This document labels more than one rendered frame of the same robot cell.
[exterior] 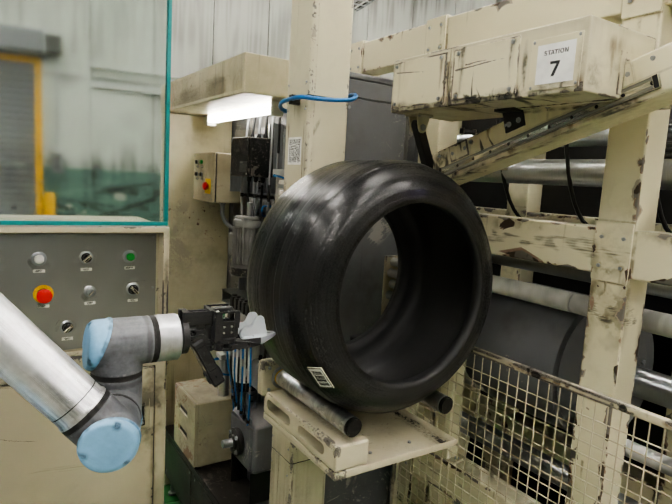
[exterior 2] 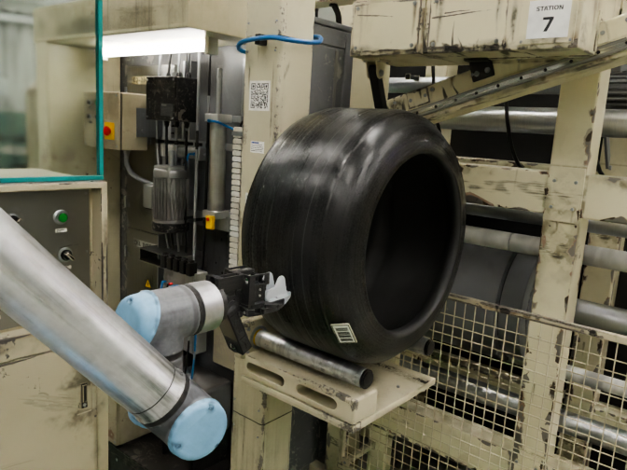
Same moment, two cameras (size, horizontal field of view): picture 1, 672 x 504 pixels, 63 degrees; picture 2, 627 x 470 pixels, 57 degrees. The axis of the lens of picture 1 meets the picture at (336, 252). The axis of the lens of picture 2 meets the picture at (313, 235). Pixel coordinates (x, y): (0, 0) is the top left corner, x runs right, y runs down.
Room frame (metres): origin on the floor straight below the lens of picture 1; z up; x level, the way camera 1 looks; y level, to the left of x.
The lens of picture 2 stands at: (0.04, 0.42, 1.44)
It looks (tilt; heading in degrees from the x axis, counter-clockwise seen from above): 10 degrees down; 343
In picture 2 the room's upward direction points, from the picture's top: 3 degrees clockwise
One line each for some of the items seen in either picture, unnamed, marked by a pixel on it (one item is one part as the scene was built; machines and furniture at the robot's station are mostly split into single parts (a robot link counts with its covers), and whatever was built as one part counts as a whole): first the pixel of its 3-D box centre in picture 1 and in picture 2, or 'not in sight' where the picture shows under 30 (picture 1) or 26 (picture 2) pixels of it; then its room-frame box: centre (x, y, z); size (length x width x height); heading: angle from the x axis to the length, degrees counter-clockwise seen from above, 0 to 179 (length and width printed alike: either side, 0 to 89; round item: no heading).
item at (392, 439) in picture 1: (356, 427); (340, 379); (1.37, -0.08, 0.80); 0.37 x 0.36 x 0.02; 123
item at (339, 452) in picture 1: (311, 423); (305, 380); (1.29, 0.04, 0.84); 0.36 x 0.09 x 0.06; 33
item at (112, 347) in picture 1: (120, 343); (159, 318); (0.99, 0.39, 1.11); 0.12 x 0.09 x 0.10; 123
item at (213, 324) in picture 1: (208, 329); (235, 295); (1.08, 0.25, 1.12); 0.12 x 0.08 x 0.09; 123
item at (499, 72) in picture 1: (504, 80); (472, 30); (1.43, -0.40, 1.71); 0.61 x 0.25 x 0.15; 33
